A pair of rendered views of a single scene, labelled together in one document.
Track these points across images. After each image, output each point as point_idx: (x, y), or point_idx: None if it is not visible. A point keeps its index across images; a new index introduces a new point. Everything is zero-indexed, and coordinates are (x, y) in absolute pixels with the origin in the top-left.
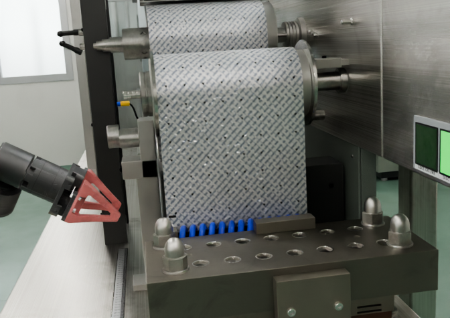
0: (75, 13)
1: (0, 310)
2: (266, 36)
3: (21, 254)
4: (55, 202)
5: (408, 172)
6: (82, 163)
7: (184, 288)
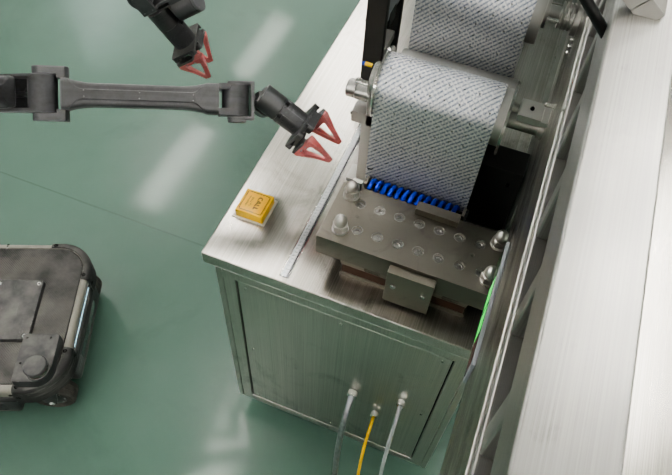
0: None
1: None
2: (526, 29)
3: None
4: (289, 143)
5: None
6: None
7: (337, 246)
